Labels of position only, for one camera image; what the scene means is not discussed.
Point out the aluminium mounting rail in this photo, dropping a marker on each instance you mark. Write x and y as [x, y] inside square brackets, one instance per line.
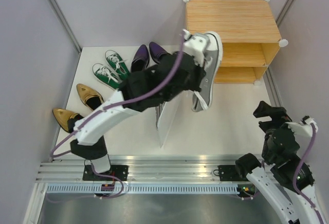
[142, 169]

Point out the purple loafer right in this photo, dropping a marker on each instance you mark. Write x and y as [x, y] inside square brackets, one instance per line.
[157, 52]

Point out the green sneaker lower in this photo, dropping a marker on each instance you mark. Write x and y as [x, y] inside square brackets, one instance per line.
[106, 76]

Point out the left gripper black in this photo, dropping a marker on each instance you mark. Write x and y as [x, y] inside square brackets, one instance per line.
[200, 73]

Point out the white cabinet door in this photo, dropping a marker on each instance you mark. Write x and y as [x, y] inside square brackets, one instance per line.
[165, 114]

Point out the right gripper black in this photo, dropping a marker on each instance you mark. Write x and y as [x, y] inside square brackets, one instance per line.
[278, 114]

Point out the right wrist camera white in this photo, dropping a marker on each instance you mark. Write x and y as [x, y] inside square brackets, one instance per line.
[305, 127]

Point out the green sneaker upper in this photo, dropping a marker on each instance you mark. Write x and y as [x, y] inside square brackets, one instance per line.
[116, 62]

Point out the purple loafer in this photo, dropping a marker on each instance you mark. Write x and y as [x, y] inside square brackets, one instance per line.
[157, 52]
[141, 59]

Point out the purple loafer left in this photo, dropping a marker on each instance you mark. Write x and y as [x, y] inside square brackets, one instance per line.
[141, 59]

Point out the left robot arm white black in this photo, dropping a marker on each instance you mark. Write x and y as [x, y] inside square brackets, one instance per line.
[139, 91]

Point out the green sneaker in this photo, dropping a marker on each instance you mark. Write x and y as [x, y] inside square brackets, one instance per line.
[106, 76]
[116, 62]

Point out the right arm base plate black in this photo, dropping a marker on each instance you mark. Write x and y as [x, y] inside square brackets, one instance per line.
[228, 173]

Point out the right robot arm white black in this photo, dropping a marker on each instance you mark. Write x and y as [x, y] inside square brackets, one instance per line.
[293, 196]

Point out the white slotted cable duct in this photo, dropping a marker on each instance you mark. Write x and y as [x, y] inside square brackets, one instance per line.
[139, 188]

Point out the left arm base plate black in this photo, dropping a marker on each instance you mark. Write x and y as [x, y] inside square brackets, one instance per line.
[119, 171]

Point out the wooden shoe cabinet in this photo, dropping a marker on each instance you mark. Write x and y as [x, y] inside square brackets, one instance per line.
[249, 33]

